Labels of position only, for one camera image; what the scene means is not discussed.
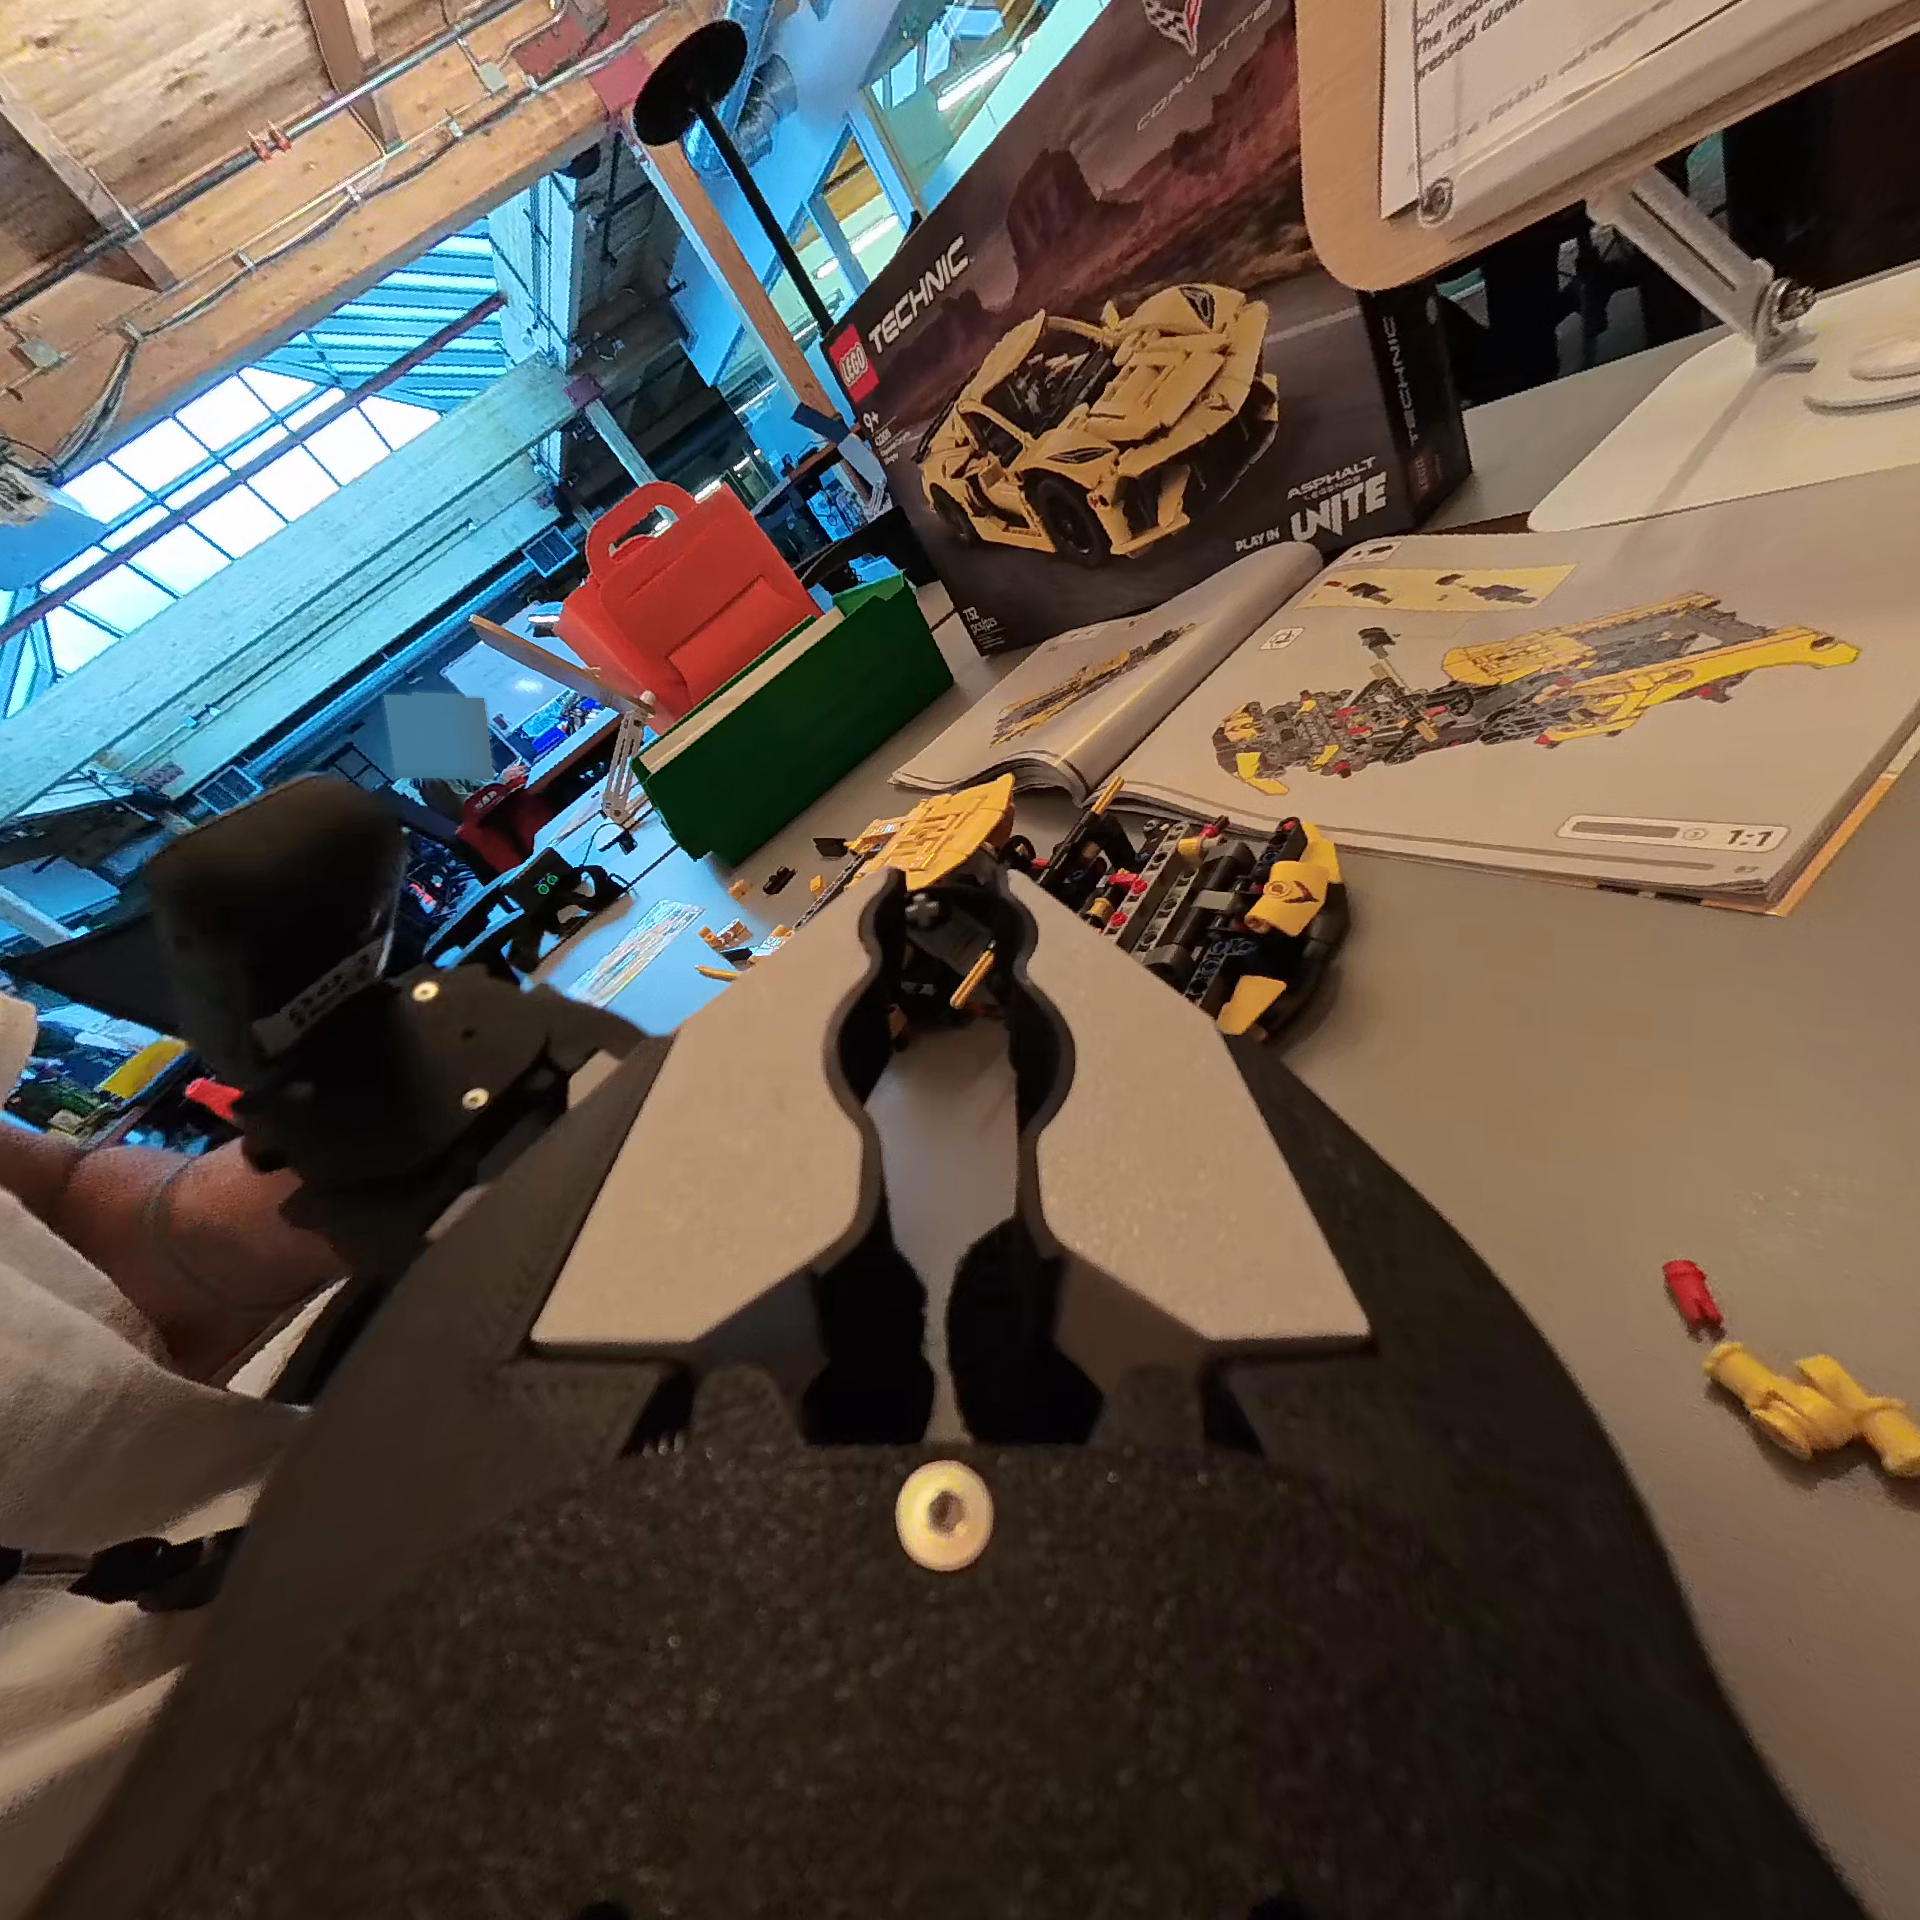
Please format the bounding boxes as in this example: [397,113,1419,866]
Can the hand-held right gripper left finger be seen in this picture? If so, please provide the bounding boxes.
[533,868,901,1359]

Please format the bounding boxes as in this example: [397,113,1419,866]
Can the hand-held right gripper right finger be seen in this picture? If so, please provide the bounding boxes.
[1002,868,1374,1403]

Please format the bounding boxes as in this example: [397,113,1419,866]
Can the yellow toy brick car model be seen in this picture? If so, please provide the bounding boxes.
[804,772,1353,1046]

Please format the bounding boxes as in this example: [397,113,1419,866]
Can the person's left forearm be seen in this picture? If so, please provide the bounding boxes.
[0,1125,354,1375]

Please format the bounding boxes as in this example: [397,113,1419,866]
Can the colourful sticker sheet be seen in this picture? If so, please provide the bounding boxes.
[570,900,704,1005]

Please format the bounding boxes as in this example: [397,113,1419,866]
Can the small black toy robot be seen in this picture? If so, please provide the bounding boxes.
[505,842,634,945]

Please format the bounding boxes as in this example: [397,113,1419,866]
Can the blue wristband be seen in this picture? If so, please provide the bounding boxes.
[139,1153,203,1276]

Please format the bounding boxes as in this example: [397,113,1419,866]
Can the red office chair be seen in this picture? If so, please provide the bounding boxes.
[454,781,556,866]

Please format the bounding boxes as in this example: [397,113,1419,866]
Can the green storage bin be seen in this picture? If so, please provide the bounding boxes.
[634,573,957,868]

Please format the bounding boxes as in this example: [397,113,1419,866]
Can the white paper stack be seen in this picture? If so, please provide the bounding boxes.
[643,606,856,773]

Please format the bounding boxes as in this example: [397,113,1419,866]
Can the open instruction booklet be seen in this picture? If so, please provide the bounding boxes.
[893,464,1920,919]

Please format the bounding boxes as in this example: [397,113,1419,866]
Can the orange felt bag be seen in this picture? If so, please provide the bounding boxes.
[559,481,821,720]

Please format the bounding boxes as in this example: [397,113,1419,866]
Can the scattered small toy brick pieces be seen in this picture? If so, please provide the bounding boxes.
[1662,1260,1920,1479]

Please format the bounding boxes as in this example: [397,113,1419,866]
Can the toy car set box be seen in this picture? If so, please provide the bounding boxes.
[824,0,1474,653]

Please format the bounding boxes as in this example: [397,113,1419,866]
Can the black disc-topped pole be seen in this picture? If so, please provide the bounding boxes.
[629,19,837,343]

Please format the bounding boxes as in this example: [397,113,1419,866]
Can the printed instruction sheet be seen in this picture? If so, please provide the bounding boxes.
[1380,0,1817,228]

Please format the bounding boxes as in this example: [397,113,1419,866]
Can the black lanyard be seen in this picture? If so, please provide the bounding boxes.
[0,1531,249,1613]

